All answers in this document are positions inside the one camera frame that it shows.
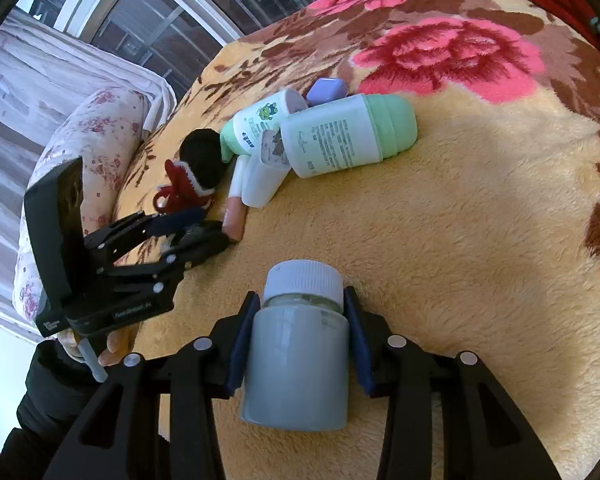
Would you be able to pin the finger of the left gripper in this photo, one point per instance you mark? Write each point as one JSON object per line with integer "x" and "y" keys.
{"x": 115, "y": 241}
{"x": 183, "y": 250}

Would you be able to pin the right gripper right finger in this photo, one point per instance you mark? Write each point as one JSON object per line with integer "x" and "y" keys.
{"x": 484, "y": 433}

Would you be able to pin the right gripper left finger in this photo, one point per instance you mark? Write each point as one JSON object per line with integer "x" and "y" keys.
{"x": 153, "y": 419}

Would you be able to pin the pink lip gloss tube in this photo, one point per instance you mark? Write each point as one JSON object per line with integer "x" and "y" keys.
{"x": 235, "y": 210}

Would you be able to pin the red black knitted ornament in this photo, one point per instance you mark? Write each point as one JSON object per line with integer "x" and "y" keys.
{"x": 193, "y": 175}

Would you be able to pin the small white cup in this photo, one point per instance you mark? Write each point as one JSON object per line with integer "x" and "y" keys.
{"x": 266, "y": 171}

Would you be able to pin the green frog lotion bottle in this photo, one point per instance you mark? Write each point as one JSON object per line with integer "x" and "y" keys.
{"x": 242, "y": 134}

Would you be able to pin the frosted jar with white lid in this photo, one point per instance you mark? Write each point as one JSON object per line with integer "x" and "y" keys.
{"x": 297, "y": 375}

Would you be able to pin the white green lotion bottle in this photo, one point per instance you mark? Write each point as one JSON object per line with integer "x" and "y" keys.
{"x": 355, "y": 131}

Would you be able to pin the small purple square box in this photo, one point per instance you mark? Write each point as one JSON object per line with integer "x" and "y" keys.
{"x": 326, "y": 90}

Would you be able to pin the white plastic tube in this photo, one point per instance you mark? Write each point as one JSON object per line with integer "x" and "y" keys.
{"x": 91, "y": 360}

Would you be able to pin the person's left hand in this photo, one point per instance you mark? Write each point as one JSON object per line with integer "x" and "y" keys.
{"x": 119, "y": 343}

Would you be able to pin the white floral rolled quilt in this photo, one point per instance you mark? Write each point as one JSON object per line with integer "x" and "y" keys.
{"x": 105, "y": 131}

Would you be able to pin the left sheer curtain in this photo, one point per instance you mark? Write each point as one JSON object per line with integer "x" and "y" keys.
{"x": 44, "y": 76}

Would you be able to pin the yellow floral plush blanket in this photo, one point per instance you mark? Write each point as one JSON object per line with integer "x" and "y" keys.
{"x": 485, "y": 235}

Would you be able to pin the window with metal bars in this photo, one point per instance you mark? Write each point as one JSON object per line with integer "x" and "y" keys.
{"x": 175, "y": 39}

